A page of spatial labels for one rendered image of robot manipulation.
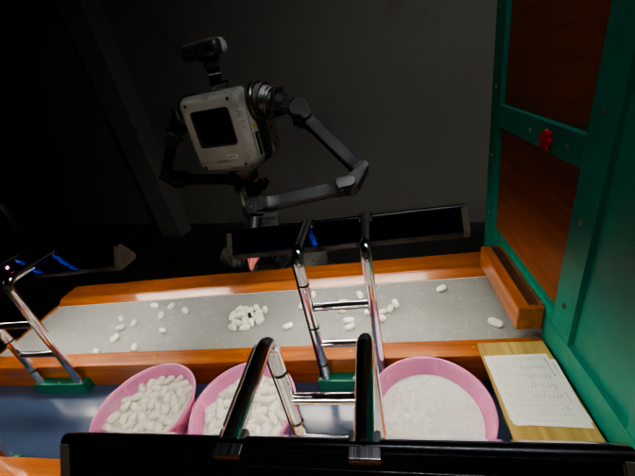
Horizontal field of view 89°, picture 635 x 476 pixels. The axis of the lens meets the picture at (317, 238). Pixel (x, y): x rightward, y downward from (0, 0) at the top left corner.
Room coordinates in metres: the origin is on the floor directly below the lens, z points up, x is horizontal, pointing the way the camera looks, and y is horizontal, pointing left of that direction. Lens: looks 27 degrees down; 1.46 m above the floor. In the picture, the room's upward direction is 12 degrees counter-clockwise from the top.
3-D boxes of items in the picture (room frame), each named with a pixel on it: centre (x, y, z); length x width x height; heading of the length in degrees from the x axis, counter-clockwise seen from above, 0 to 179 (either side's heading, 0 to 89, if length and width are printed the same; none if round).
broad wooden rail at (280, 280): (1.12, 0.30, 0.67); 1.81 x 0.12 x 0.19; 77
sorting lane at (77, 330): (0.92, 0.35, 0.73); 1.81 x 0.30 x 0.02; 77
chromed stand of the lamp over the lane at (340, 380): (0.68, -0.04, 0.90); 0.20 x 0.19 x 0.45; 77
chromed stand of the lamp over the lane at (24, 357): (0.90, 0.91, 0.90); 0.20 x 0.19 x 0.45; 77
